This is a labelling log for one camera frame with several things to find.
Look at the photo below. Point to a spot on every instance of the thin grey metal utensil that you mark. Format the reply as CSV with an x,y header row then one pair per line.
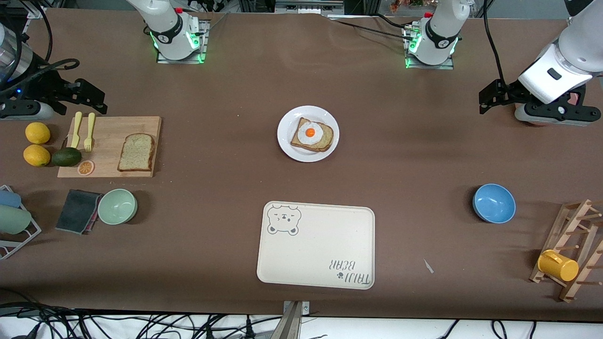
x,y
65,142

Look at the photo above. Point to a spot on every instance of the orange slice toy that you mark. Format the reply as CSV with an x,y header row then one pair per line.
x,y
86,168

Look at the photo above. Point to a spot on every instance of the round white plate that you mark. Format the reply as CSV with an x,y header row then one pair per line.
x,y
286,141

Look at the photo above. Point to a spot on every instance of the yellow lemon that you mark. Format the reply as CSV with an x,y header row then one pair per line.
x,y
36,156
37,133

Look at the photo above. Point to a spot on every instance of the yellow plastic knife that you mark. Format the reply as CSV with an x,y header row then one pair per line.
x,y
77,125

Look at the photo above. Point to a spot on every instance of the cream bear print tray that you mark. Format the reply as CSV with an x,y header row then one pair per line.
x,y
315,245

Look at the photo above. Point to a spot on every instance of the silver table corner bracket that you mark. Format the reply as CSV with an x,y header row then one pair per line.
x,y
37,12

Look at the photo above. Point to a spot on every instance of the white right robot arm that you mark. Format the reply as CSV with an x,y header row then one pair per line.
x,y
169,33

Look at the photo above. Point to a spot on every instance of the wooden mug rack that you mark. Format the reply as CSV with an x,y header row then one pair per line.
x,y
572,221

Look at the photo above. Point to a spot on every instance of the dark green avocado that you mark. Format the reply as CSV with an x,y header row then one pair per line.
x,y
66,157

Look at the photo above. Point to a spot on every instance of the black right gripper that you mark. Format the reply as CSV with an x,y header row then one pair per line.
x,y
41,86

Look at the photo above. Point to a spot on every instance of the yellow plastic fork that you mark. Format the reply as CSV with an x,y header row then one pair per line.
x,y
90,125

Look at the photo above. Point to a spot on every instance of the blue bowl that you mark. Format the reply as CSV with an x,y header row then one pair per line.
x,y
494,204

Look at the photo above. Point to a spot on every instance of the yellow mug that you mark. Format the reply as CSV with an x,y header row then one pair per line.
x,y
558,267

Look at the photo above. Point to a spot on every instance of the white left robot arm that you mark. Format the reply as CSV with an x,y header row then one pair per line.
x,y
438,33

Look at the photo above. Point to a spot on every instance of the plain bread slice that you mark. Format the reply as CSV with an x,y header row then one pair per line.
x,y
136,153

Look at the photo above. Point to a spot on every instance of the pink bowl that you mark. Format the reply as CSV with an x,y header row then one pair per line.
x,y
574,99

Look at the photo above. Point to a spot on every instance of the silver aluminium frame beam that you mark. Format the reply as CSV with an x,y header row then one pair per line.
x,y
306,7

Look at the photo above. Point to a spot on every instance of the pale green cup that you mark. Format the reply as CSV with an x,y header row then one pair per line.
x,y
14,220

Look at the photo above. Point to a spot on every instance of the wooden cutting board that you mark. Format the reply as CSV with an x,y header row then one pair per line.
x,y
108,132

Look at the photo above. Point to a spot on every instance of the small white paper scrap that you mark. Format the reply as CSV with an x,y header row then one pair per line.
x,y
428,266

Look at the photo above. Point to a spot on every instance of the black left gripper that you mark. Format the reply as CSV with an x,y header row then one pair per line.
x,y
508,91

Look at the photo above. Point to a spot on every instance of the pale green bowl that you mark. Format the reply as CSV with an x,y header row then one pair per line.
x,y
118,206

